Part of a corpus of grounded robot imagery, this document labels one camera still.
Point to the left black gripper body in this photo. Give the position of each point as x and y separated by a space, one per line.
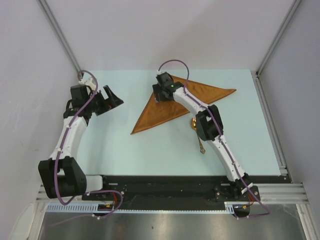
95 105

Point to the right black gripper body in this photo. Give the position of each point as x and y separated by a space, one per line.
163 97

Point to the orange satin napkin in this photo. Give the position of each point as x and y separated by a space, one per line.
155 114

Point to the gold ornate spoon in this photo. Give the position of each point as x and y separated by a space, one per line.
194 127

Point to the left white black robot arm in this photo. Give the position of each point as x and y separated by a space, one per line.
61 174

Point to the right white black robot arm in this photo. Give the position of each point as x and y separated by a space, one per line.
209 128

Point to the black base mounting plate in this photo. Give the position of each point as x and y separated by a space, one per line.
169 192

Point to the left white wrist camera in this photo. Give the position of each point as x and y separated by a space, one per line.
91 82

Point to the left aluminium corner post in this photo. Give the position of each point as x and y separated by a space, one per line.
54 24

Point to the aluminium corner post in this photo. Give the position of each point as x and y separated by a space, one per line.
54 24
279 35

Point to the right aluminium corner post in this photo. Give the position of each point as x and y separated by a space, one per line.
279 35

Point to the white slotted cable duct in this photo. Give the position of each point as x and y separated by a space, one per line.
99 208

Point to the aluminium frame rail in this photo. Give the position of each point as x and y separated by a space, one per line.
277 193

